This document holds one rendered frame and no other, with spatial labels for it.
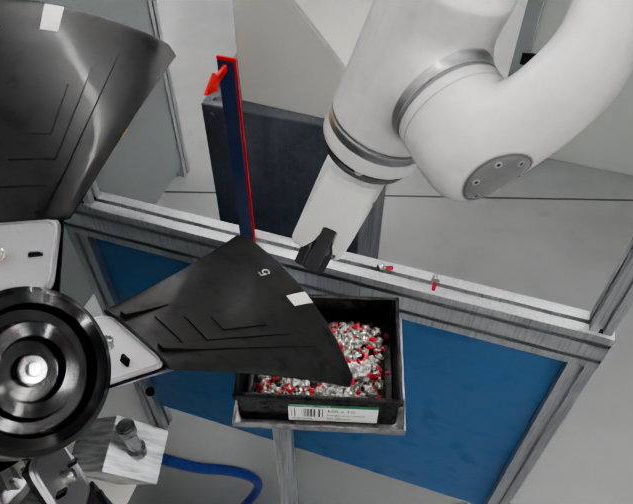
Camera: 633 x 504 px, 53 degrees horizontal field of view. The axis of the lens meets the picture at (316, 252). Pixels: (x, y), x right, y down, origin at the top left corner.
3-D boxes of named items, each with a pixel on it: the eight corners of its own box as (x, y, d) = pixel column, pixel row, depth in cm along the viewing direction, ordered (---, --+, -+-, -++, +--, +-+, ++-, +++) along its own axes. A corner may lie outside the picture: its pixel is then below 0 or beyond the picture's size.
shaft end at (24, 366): (45, 385, 45) (49, 384, 44) (15, 384, 43) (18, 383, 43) (47, 355, 45) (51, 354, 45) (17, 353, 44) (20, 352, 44)
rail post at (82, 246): (152, 427, 172) (66, 230, 113) (159, 414, 174) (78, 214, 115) (165, 431, 171) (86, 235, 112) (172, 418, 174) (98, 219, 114)
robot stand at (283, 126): (278, 292, 202) (259, 18, 131) (371, 315, 196) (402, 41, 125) (244, 372, 183) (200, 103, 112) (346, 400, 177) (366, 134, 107)
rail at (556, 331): (66, 230, 113) (52, 198, 107) (78, 215, 115) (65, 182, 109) (596, 370, 95) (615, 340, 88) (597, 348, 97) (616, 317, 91)
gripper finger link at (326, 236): (341, 188, 53) (342, 184, 58) (303, 270, 54) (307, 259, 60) (354, 194, 53) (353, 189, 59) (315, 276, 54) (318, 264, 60)
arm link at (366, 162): (351, 63, 52) (339, 91, 55) (318, 127, 47) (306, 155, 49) (443, 107, 53) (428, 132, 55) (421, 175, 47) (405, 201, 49)
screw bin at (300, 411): (236, 421, 86) (231, 396, 81) (250, 318, 97) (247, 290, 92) (399, 428, 85) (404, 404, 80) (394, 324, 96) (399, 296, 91)
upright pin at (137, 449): (124, 457, 70) (110, 431, 65) (134, 440, 71) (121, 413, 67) (142, 463, 70) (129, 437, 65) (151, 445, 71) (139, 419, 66)
